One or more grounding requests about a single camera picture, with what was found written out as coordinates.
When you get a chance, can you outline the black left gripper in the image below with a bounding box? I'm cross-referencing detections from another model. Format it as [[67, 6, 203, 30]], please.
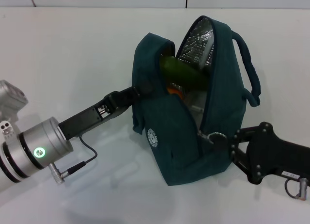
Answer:
[[58, 82, 157, 140]]

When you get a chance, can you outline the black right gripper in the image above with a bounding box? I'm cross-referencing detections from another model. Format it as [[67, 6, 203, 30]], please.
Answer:
[[208, 122, 310, 184]]

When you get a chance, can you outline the orange yellow pear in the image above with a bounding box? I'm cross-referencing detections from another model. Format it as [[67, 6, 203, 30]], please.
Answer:
[[167, 88, 186, 101]]

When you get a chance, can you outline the green cucumber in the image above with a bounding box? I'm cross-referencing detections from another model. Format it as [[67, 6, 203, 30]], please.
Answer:
[[159, 56, 209, 90]]

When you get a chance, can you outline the dark teal insulated lunch bag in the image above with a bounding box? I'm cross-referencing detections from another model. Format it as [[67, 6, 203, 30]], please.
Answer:
[[132, 15, 262, 186]]

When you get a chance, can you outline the dark right arm cable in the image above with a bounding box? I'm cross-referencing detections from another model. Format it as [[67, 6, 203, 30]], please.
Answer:
[[284, 177, 302, 200]]

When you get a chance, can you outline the dark arm cable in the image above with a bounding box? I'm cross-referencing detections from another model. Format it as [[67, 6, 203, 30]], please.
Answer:
[[67, 135, 98, 175], [284, 177, 302, 200]]

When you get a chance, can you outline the dark left arm cable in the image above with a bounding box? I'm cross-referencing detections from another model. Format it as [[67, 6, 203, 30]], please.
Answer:
[[67, 135, 98, 175]]

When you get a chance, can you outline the silver black wrist camera box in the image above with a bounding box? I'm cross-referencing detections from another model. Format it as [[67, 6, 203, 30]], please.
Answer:
[[0, 80, 29, 124]]

